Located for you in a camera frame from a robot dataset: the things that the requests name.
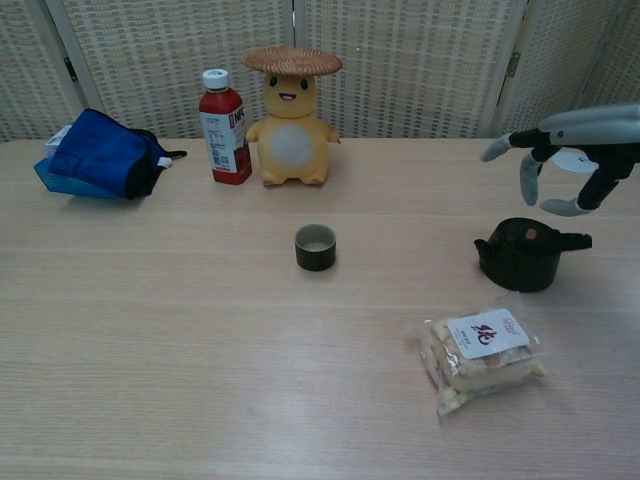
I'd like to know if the small dark ceramic cup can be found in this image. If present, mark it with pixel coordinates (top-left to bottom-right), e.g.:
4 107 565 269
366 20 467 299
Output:
293 223 336 274

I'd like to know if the red juice bottle white cap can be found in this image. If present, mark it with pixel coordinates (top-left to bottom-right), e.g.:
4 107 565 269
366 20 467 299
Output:
198 68 254 185

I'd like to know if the round woven rattan hat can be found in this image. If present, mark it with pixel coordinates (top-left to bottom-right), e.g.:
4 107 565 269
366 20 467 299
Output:
241 46 344 78

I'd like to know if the woven folding screen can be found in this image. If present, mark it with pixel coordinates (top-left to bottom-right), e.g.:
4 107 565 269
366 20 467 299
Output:
0 0 640 142

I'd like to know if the blue fabric pouch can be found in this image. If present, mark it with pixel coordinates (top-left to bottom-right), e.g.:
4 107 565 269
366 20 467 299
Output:
49 108 188 200

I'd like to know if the yellow plush toy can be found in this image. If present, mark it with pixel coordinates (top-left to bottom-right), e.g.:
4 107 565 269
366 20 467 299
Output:
245 72 341 189

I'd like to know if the clear bag of snacks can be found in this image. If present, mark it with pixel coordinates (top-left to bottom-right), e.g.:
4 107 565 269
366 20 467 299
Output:
417 299 547 419

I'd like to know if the black cast iron teapot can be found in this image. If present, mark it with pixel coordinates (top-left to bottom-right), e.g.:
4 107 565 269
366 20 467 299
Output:
473 217 594 294

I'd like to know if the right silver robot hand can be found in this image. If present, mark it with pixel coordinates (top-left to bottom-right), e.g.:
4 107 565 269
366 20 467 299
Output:
480 103 640 219

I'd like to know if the light blue tissue box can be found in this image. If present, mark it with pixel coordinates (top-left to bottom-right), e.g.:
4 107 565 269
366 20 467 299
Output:
33 155 114 200

